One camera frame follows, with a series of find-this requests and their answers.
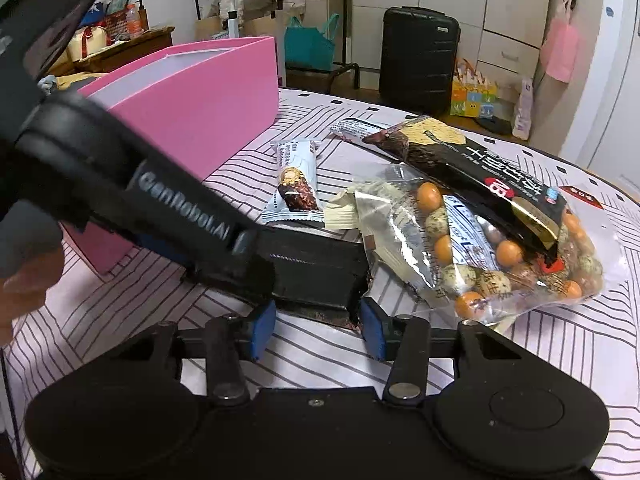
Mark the black cracker packet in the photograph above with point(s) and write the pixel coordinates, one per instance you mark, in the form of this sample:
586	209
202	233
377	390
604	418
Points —
475	170

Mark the orange drink bottle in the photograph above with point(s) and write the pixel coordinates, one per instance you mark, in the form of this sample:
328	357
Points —
133	22

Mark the wooden dresser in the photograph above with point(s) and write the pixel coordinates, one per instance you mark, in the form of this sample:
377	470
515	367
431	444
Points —
130	47

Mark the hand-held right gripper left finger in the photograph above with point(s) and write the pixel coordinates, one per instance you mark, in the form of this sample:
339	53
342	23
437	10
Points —
264	332

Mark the black round floor base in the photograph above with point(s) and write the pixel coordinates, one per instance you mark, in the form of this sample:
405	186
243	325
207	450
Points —
492	125

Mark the white door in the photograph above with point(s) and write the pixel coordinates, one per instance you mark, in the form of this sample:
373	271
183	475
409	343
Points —
620	85

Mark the colourful gift bag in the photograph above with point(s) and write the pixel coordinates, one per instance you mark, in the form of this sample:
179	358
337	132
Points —
472	97

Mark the teal shopping bag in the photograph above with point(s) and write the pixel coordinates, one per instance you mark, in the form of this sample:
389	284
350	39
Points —
307	47

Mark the pink hanging bag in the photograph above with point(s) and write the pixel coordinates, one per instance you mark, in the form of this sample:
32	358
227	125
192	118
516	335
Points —
562	50

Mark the pink cardboard box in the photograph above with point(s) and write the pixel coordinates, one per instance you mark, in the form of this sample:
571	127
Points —
200	110

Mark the pale blue chocolate bar packet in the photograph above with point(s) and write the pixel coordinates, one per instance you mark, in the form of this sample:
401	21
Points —
352	129
295	180

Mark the white and pink packet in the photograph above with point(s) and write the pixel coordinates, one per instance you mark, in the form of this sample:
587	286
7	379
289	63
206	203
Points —
522	115

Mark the plain black snack packet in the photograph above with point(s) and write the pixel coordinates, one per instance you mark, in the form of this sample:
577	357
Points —
315	270

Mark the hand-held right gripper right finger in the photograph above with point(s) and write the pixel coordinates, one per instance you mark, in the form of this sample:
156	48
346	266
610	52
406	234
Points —
372	330

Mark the person's left hand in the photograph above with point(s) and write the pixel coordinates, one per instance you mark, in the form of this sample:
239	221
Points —
25	300

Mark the black suitcase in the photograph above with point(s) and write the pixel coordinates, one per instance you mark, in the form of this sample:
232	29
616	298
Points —
417	60

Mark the brown paper bag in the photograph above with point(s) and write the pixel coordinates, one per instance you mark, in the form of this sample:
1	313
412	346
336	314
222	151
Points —
255	25
207	27

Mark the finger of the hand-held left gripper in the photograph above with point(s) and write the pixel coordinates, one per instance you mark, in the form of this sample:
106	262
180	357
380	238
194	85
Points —
165	252

